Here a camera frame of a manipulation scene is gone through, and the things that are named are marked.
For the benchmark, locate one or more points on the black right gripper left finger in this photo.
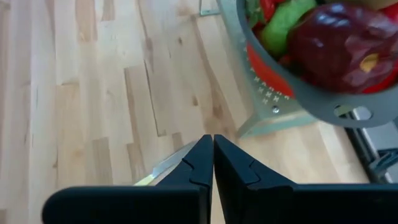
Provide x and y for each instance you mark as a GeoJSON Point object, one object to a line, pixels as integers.
{"type": "Point", "coordinates": [124, 205]}

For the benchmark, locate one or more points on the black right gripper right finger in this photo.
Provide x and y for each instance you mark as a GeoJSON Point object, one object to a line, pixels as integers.
{"type": "Point", "coordinates": [311, 205]}

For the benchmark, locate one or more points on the red colander grey rim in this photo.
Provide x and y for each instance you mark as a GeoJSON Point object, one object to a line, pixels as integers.
{"type": "Point", "coordinates": [320, 102]}

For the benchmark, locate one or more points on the dark red apple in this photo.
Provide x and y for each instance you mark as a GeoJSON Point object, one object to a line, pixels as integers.
{"type": "Point", "coordinates": [339, 49]}

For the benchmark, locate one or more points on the green apple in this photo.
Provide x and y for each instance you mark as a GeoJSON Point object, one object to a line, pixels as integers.
{"type": "Point", "coordinates": [280, 28]}

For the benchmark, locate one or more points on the red strawberry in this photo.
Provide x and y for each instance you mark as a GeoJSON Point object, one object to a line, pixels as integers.
{"type": "Point", "coordinates": [268, 9]}

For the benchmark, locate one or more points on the small red fruit leafy sprig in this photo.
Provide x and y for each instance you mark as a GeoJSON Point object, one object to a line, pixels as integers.
{"type": "Point", "coordinates": [253, 9]}

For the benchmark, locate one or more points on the green perforated metal shelf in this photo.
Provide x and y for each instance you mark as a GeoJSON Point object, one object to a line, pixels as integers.
{"type": "Point", "coordinates": [267, 118]}

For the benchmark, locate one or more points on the black aluminium table frame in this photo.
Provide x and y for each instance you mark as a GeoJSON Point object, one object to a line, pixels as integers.
{"type": "Point", "coordinates": [367, 149]}

